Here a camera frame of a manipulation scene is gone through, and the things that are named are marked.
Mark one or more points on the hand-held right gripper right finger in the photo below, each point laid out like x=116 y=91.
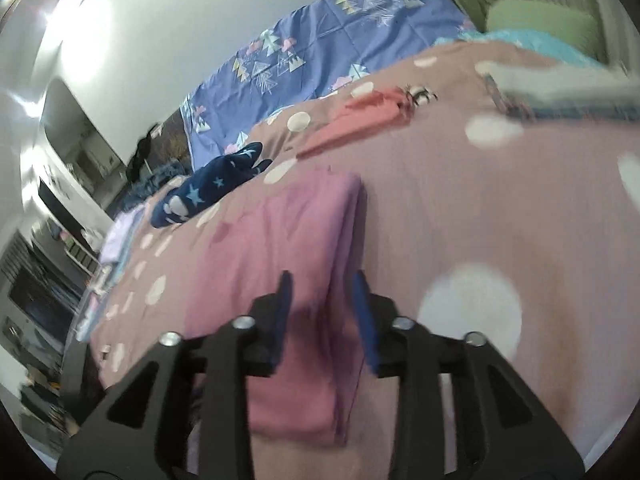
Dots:
x=364 y=310

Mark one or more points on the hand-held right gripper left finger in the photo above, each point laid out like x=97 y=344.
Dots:
x=282 y=305

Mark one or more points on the pink garment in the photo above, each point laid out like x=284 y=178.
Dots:
x=300 y=240

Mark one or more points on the navy star-print garment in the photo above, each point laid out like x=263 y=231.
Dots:
x=210 y=187

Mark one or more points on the pink polka dot blanket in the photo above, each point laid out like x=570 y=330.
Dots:
x=475 y=195

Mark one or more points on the dark teal garment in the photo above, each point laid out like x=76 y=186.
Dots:
x=160 y=182

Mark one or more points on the lavender cloth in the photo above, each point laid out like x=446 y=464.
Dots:
x=122 y=235

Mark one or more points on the coral garment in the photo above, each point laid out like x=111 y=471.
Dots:
x=360 y=120

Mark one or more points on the brown patterned pillow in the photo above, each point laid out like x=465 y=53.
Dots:
x=175 y=140

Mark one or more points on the black garment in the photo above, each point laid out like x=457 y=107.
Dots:
x=142 y=150

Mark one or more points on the white shelf unit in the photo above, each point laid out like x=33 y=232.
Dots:
x=75 y=205

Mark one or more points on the purple printed bed sheet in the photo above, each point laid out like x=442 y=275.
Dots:
x=320 y=45

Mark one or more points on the white striped cloth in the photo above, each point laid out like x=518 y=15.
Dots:
x=565 y=90

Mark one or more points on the light blue sheet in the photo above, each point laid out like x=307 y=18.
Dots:
x=525 y=40

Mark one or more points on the dark green pillow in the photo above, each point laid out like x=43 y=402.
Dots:
x=465 y=2

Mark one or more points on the light green pillow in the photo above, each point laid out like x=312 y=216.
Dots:
x=540 y=22

